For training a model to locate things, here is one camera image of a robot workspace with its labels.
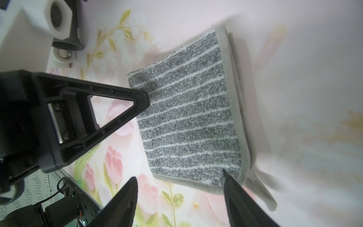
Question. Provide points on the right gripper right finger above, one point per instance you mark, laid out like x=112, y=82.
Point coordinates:
x=242, y=210

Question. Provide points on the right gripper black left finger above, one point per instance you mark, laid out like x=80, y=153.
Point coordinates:
x=120, y=211

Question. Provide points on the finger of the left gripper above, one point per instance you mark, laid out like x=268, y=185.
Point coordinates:
x=65, y=118

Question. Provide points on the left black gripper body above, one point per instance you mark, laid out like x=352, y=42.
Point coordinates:
x=27, y=130

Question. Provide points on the grey striped square dishcloth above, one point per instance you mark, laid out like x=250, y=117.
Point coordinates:
x=194, y=128

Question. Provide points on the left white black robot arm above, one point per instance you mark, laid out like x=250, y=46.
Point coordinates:
x=58, y=214

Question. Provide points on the white pipe fitting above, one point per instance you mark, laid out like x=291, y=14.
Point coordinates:
x=63, y=58

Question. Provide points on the floral pink table mat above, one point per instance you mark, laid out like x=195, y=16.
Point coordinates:
x=302, y=74

